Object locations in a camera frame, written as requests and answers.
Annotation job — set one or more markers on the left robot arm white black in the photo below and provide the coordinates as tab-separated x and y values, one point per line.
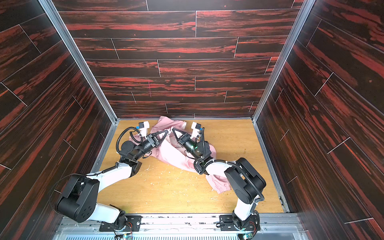
78	200

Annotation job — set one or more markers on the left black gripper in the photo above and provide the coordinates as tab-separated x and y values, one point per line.
153	140

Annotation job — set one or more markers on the aluminium front rail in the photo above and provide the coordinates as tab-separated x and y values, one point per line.
186	227

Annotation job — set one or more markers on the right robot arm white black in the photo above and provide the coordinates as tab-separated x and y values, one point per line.
245	181

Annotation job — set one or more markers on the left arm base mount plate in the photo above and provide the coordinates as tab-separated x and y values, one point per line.
128	223

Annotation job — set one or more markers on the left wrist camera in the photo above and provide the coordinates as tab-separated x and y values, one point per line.
143	128

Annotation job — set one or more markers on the pink zip-up jacket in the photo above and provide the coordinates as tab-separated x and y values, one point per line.
170	152

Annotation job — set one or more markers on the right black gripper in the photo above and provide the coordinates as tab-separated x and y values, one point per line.
184	141

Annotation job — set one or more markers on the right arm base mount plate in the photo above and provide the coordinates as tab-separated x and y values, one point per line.
233	223

